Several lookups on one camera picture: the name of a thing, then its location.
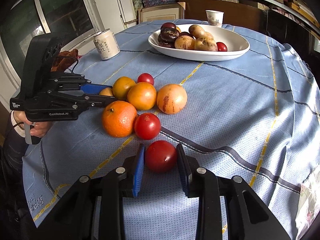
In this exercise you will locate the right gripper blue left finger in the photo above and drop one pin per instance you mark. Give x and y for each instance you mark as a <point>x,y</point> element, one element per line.
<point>137,170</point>

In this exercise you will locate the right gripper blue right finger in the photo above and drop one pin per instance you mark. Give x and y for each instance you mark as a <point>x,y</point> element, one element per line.
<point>184,169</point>

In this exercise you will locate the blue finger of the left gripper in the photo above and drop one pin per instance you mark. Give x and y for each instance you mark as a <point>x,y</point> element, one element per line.
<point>91,88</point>

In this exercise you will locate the red tomato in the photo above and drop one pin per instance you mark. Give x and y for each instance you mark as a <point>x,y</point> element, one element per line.
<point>147,126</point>
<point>145,77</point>
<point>221,46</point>

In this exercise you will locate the large dark red plum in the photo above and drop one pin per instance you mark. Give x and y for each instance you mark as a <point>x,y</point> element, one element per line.
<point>168,25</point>

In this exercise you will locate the blotchy yellow pear front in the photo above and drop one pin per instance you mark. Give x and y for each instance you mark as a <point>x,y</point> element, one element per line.
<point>185,42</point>

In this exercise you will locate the dark brown fruit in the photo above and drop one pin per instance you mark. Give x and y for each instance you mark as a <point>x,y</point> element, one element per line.
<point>185,33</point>

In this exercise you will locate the smooth yellow pear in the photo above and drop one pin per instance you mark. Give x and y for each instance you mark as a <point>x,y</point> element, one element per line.
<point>197,31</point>

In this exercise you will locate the blotchy yellow pear large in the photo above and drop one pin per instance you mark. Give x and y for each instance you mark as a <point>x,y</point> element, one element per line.
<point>205,44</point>

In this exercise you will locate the left forearm dark sleeve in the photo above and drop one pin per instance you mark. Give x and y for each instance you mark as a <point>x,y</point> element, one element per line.
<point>14,147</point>

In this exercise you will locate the left hand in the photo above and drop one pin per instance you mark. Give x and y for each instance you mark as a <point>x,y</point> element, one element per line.
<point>39,129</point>

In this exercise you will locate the small yellow fruit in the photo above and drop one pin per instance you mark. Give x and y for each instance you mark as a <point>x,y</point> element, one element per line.
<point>108,91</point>

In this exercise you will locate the red tomato low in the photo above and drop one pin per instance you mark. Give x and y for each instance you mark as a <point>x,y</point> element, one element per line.
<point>160,157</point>

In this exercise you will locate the small yellow orange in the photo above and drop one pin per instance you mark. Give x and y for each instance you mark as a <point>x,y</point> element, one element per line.
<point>121,87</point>

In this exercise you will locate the large mandarin with stem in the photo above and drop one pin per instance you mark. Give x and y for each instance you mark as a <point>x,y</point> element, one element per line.
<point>118,119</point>

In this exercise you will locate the white beverage can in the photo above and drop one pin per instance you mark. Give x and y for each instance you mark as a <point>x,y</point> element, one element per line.
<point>106,44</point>

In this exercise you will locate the round orange citrus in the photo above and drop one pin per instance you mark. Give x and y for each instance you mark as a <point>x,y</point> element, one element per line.
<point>142,96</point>

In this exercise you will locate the red tomato back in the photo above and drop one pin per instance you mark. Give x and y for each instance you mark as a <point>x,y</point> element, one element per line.
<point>145,77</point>

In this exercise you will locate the orange-yellow passion fruit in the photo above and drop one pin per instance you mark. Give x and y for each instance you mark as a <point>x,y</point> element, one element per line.
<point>171,98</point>

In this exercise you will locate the blue checked tablecloth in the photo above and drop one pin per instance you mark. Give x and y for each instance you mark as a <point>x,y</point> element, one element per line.
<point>256,116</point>

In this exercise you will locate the dark chocolate-coloured fruit in dish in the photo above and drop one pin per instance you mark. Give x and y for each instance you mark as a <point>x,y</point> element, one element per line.
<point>169,35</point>

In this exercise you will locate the beige carton box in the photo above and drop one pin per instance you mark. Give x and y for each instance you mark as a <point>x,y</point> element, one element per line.
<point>169,12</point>

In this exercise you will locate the white oval serving dish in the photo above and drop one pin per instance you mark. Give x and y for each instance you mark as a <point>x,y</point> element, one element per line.
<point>236,44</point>

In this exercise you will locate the white paper cup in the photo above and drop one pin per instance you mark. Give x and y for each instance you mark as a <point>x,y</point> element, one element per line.
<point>215,18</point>

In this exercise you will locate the wooden cabinet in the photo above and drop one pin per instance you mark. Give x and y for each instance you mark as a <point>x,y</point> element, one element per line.
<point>234,13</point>

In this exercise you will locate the window with white frame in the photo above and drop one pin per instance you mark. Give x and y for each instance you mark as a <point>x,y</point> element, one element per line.
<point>29,18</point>

